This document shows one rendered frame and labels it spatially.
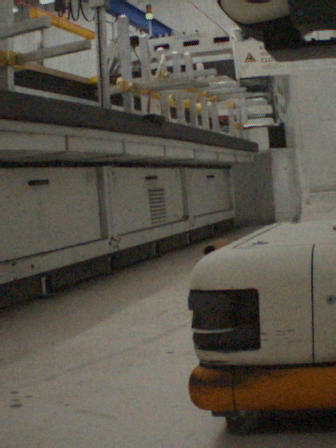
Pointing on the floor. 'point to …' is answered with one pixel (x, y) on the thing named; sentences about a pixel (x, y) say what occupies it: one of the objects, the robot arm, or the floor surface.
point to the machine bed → (98, 207)
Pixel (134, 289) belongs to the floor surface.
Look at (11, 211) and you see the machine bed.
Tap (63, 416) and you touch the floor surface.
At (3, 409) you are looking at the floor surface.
